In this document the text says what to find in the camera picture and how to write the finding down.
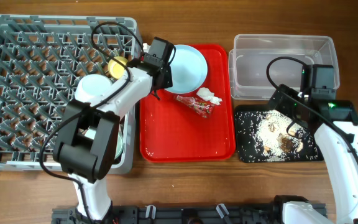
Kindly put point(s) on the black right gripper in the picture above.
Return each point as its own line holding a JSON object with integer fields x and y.
{"x": 282, "y": 105}

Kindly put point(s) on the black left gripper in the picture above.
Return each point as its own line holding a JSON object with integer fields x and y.
{"x": 167, "y": 80}

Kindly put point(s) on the light blue plate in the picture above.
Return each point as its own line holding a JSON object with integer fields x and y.
{"x": 189, "y": 70}

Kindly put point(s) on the yellow plastic cup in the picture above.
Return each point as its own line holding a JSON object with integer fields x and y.
{"x": 115, "y": 70}

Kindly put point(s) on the light blue bowl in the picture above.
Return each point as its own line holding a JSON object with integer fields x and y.
{"x": 92, "y": 85}

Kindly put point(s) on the green food bowl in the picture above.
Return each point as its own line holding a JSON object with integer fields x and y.
{"x": 118, "y": 146}

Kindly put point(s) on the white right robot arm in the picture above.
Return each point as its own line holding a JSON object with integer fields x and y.
{"x": 334, "y": 126}

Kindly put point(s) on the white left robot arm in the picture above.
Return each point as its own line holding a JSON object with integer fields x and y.
{"x": 86, "y": 141}

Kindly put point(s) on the black waste tray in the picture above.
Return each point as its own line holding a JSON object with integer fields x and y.
{"x": 246, "y": 118}

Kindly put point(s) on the grey dishwasher rack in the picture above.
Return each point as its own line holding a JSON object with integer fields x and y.
{"x": 42, "y": 60}

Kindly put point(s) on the food leftovers rice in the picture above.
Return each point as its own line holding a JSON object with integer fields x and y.
{"x": 277, "y": 135}

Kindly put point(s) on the clear plastic bin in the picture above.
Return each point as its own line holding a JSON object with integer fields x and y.
{"x": 252, "y": 53}

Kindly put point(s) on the crumpled white tissue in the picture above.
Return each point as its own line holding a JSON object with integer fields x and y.
{"x": 207, "y": 95}

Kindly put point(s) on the red snack wrapper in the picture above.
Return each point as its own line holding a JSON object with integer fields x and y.
{"x": 199, "y": 106}

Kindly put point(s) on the red plastic tray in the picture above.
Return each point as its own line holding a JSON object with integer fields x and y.
{"x": 173, "y": 132}

